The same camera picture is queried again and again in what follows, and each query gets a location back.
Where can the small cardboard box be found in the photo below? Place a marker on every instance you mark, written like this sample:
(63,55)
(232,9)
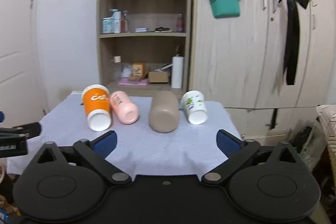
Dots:
(158,77)

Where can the wooden shelf unit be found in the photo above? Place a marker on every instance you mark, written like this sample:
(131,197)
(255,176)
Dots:
(152,39)

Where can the orange paper cup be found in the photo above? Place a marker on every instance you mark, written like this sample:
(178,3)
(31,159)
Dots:
(95,100)

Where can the red-liquid glass bottle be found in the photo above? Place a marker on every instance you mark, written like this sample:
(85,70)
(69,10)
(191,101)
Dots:
(125,22)

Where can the white table cloth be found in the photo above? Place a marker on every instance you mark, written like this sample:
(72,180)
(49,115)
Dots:
(190,149)

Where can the wooden wardrobe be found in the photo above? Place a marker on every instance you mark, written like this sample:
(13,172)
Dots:
(238,63)

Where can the orange small carton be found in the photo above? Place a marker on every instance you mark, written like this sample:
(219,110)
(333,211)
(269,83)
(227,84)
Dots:
(138,70)

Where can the pink small bottle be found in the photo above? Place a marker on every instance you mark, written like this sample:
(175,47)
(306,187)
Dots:
(180,23)

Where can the white paper cup green print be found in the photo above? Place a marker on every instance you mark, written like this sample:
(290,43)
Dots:
(193,103)

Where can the clear bottle beige cap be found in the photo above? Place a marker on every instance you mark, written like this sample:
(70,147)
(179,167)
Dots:
(117,68)

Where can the taupe ceramic cup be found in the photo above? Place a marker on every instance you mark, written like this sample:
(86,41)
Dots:
(164,112)

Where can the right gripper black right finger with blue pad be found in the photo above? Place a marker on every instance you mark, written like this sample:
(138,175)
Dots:
(239,153)

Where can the pink flat box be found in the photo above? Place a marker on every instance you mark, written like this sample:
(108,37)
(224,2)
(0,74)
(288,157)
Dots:
(128,82)

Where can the white door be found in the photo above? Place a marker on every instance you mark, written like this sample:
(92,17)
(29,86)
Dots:
(23,97)

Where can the pink tumbler cup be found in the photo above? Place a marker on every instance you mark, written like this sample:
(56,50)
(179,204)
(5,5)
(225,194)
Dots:
(124,108)

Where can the white paper towel roll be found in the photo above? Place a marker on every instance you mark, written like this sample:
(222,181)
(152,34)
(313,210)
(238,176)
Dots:
(177,72)

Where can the white spray bottle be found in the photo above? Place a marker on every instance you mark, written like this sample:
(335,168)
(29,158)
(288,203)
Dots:
(116,18)

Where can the teal tin can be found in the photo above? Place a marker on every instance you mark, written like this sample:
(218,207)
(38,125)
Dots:
(108,25)

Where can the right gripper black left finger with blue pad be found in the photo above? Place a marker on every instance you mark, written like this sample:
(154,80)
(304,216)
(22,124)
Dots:
(93,154)

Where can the black ribbon bow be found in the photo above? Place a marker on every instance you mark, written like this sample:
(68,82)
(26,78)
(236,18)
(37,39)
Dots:
(292,40)

